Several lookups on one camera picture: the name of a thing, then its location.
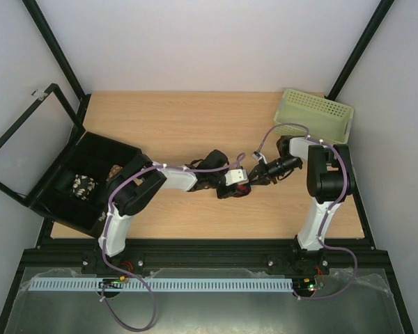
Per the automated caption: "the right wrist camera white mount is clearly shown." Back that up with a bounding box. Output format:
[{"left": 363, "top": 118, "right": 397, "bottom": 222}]
[{"left": 252, "top": 151, "right": 268, "bottom": 165}]

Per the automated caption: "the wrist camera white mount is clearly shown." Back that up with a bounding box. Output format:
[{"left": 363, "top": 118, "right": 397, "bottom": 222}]
[
  {"left": 252, "top": 151, "right": 268, "bottom": 165},
  {"left": 224, "top": 168, "right": 249, "bottom": 186}
]

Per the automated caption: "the light blue slotted cable duct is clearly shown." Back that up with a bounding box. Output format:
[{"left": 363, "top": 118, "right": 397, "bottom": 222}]
[{"left": 29, "top": 278, "right": 293, "bottom": 293}]

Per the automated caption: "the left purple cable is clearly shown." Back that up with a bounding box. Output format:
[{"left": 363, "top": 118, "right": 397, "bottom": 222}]
[{"left": 100, "top": 151, "right": 247, "bottom": 331}]

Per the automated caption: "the brown patterned rolled tie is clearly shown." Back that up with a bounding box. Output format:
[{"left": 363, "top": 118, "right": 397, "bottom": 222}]
[{"left": 106, "top": 165, "right": 123, "bottom": 182}]

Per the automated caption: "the left black frame post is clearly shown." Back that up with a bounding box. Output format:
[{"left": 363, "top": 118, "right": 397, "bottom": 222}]
[{"left": 22, "top": 0, "right": 86, "bottom": 101}]

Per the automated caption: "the light green plastic basket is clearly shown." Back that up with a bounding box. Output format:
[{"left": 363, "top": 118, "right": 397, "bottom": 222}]
[{"left": 274, "top": 89, "right": 354, "bottom": 144}]

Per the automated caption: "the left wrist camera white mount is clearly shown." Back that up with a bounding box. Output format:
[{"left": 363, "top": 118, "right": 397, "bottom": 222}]
[{"left": 224, "top": 168, "right": 249, "bottom": 186}]

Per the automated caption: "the red navy striped tie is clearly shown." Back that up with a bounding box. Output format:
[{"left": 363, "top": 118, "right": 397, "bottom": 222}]
[{"left": 232, "top": 184, "right": 251, "bottom": 198}]

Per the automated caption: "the black divided storage box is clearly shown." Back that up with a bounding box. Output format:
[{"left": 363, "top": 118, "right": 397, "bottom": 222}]
[{"left": 31, "top": 132, "right": 141, "bottom": 238}]

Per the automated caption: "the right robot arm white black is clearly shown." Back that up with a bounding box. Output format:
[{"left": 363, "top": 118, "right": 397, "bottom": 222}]
[{"left": 248, "top": 136, "right": 356, "bottom": 273}]

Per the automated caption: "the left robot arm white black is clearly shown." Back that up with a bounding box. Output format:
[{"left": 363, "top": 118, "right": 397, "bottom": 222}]
[{"left": 98, "top": 150, "right": 248, "bottom": 257}]

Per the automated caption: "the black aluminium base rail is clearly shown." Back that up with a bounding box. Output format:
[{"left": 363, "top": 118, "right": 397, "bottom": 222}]
[{"left": 18, "top": 239, "right": 393, "bottom": 277}]

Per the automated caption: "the black frame post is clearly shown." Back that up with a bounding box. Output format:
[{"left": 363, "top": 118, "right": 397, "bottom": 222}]
[
  {"left": 22, "top": 0, "right": 86, "bottom": 101},
  {"left": 325, "top": 0, "right": 395, "bottom": 101}
]

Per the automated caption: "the right black frame post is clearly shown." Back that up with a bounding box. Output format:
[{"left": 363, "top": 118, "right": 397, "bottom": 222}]
[{"left": 325, "top": 0, "right": 395, "bottom": 101}]

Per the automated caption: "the black white patterned rolled tie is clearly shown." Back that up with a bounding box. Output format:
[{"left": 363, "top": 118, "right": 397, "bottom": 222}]
[{"left": 71, "top": 174, "right": 98, "bottom": 200}]

